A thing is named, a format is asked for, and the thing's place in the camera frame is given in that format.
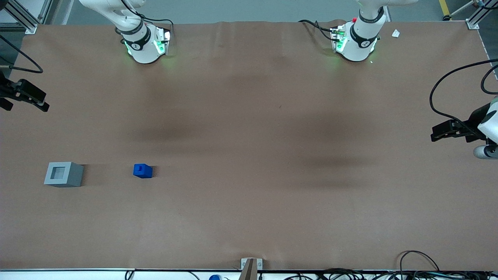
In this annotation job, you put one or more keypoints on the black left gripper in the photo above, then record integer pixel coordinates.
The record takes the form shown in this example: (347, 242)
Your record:
(472, 123)

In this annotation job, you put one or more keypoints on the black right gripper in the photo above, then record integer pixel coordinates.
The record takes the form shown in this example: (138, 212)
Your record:
(4, 92)

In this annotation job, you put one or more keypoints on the blue plastic insert part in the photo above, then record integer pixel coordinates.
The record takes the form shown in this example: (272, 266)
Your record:
(142, 170)

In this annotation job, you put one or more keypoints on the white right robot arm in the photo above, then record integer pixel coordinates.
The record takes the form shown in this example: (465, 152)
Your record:
(142, 46)

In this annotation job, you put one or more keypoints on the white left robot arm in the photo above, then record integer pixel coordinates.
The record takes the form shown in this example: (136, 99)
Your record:
(360, 42)

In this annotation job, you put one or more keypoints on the gray square base block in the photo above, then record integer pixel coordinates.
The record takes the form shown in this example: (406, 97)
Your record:
(72, 175)

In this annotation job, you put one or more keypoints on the small white paper scrap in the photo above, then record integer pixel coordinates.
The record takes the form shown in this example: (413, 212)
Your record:
(395, 33)

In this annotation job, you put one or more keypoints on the grey rod with black foot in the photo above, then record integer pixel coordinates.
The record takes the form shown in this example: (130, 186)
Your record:
(459, 9)

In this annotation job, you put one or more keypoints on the brown paper table cover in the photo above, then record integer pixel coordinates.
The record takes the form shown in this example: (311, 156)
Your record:
(249, 155)

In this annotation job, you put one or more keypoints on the aluminium frame post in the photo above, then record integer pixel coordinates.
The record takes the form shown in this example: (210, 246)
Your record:
(23, 17)
(477, 15)

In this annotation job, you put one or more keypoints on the grey metal camera bracket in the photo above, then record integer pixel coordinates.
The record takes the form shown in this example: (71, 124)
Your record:
(251, 268)

